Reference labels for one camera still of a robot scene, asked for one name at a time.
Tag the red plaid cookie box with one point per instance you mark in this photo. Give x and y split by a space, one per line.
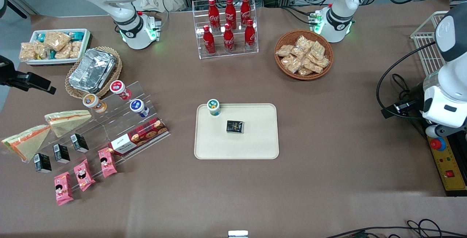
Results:
140 136

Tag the oval wicker basket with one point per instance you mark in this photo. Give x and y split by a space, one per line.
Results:
116 66

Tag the orange lid cup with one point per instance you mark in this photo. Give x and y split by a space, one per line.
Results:
92 101

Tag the teal snack packet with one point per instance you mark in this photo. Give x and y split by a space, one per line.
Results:
77 35

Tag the triangle sandwich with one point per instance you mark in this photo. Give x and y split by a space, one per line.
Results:
27 143
67 121

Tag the clear acrylic bottle rack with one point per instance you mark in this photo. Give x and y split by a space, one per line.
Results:
237 54

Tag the small white box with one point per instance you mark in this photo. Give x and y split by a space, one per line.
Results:
238 234

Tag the yellow control box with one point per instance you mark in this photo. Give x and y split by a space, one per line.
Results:
450 165

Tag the clear bag rice crackers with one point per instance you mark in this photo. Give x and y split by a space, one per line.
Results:
27 51
75 49
56 40
43 50
62 53

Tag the red lid cup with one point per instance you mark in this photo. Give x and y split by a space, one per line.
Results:
118 88

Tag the pink snack packet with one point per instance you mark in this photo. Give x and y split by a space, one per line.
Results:
107 162
63 188
84 175

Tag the blue lid cup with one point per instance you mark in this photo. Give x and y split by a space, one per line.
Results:
138 106

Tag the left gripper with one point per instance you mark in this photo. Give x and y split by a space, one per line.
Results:
415 95

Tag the small black snack pack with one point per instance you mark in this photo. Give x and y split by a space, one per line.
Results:
235 127

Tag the red emergency stop button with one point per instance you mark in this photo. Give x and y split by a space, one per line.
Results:
437 144

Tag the aluminium foil container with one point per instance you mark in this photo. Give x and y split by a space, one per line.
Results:
91 70

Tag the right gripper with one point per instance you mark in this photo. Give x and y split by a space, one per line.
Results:
6 73

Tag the red cola bottle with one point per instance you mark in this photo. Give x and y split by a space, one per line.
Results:
230 14
209 43
228 40
245 12
213 15
249 37

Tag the clear acrylic stepped stand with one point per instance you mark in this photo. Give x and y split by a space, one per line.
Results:
116 128

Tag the beige plastic tray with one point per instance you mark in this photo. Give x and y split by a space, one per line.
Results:
255 143

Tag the white rectangular bin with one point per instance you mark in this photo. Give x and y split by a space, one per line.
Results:
87 37

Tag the clear bag brown snack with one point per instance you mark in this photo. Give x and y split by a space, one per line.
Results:
323 62
284 50
313 65
303 42
305 71
318 49
292 64

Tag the round wicker basket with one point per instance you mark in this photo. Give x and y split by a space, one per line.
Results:
288 37

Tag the green lid yogurt cup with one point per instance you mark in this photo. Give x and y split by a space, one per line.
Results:
213 106

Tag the small black drink carton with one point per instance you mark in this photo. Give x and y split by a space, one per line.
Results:
61 154
79 143
42 163

